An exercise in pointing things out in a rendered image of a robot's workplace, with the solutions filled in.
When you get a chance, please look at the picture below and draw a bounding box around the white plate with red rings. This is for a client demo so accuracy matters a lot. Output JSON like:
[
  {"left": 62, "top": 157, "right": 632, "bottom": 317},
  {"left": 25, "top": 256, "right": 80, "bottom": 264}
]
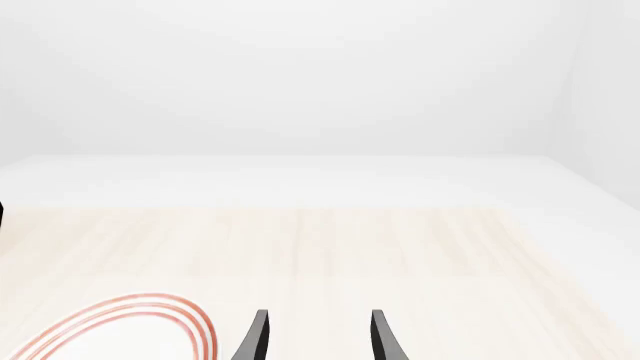
[{"left": 3, "top": 292, "right": 219, "bottom": 360}]

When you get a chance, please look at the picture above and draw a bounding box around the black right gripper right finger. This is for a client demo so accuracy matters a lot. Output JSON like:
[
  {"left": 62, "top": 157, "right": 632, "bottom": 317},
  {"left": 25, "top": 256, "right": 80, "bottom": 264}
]
[{"left": 370, "top": 309, "right": 411, "bottom": 360}]

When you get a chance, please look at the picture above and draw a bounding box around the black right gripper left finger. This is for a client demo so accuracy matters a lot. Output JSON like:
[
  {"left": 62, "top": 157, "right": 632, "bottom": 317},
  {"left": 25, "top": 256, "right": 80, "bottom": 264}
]
[{"left": 229, "top": 309, "right": 271, "bottom": 360}]

